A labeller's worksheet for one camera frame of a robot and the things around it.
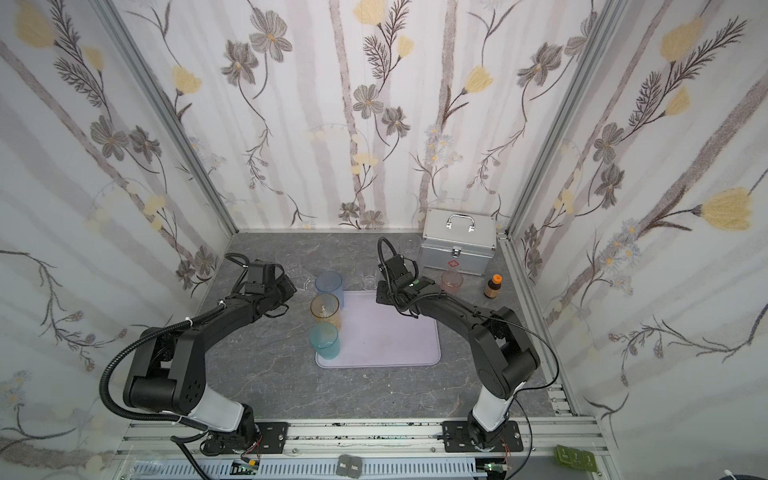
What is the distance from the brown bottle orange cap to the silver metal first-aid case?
0.24ft

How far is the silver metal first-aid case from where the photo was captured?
1002mm

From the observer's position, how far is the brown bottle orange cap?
38.3 inches
